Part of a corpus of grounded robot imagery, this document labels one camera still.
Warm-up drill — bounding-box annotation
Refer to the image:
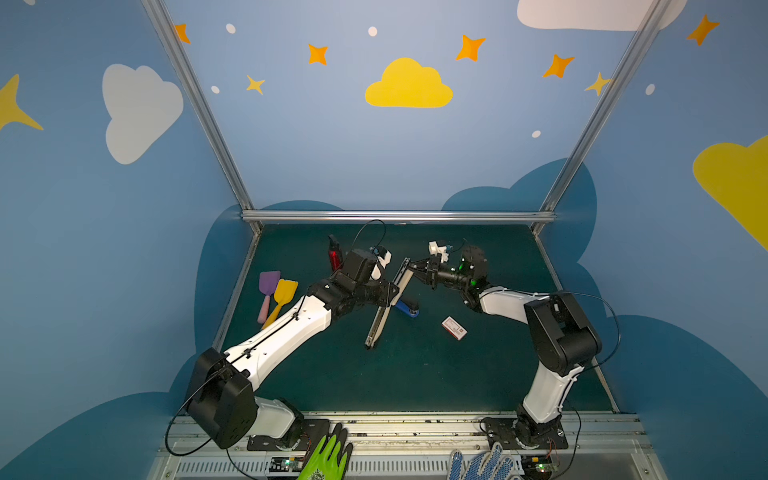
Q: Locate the red white staple box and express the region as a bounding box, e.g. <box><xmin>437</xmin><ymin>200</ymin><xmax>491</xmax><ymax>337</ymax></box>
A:
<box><xmin>441</xmin><ymin>316</ymin><xmax>467</xmax><ymax>340</ymax></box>

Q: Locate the corner aluminium post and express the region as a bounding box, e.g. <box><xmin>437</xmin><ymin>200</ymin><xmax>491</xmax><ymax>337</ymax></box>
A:
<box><xmin>141</xmin><ymin>0</ymin><xmax>254</xmax><ymax>215</ymax></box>
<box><xmin>531</xmin><ymin>0</ymin><xmax>672</xmax><ymax>238</ymax></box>

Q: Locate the purple spatula pink handle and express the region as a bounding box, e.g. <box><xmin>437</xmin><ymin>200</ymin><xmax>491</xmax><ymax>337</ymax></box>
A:
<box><xmin>257</xmin><ymin>271</ymin><xmax>281</xmax><ymax>324</ymax></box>

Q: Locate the right corner aluminium post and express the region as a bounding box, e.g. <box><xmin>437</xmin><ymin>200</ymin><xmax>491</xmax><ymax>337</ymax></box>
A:
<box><xmin>531</xmin><ymin>0</ymin><xmax>672</xmax><ymax>238</ymax></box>

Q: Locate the green work glove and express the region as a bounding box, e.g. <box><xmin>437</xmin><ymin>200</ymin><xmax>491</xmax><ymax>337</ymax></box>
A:
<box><xmin>298</xmin><ymin>423</ymin><xmax>354</xmax><ymax>480</ymax></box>

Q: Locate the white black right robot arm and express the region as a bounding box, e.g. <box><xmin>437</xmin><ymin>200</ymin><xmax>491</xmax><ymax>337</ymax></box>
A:
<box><xmin>407</xmin><ymin>256</ymin><xmax>602</xmax><ymax>427</ymax></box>

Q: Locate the front aluminium base frame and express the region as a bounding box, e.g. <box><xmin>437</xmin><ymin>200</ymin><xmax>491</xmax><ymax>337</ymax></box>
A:
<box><xmin>148</xmin><ymin>411</ymin><xmax>666</xmax><ymax>479</ymax></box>

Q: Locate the long metal stapler magazine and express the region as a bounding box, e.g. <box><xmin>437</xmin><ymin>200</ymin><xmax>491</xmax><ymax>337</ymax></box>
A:
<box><xmin>365</xmin><ymin>257</ymin><xmax>413</xmax><ymax>349</ymax></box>

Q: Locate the yellow spatula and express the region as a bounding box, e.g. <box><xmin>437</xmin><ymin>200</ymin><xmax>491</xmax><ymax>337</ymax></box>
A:
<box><xmin>263</xmin><ymin>279</ymin><xmax>299</xmax><ymax>329</ymax></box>

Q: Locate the left corner aluminium post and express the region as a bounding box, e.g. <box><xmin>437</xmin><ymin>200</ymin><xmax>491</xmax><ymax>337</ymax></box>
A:
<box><xmin>141</xmin><ymin>0</ymin><xmax>254</xmax><ymax>215</ymax></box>

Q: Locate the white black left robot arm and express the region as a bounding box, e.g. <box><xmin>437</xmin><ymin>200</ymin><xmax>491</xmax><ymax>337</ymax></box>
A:
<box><xmin>181</xmin><ymin>280</ymin><xmax>400</xmax><ymax>449</ymax></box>

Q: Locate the red metal bottle black cap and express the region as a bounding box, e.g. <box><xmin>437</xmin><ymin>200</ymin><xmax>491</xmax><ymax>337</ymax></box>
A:
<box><xmin>328</xmin><ymin>234</ymin><xmax>343</xmax><ymax>272</ymax></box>

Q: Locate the blue dotted white glove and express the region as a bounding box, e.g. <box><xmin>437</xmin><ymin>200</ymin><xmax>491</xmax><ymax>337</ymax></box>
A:
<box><xmin>446</xmin><ymin>442</ymin><xmax>517</xmax><ymax>480</ymax></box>

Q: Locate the horizontal aluminium back rail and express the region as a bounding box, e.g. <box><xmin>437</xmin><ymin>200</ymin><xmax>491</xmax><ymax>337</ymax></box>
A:
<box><xmin>241</xmin><ymin>209</ymin><xmax>556</xmax><ymax>224</ymax></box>

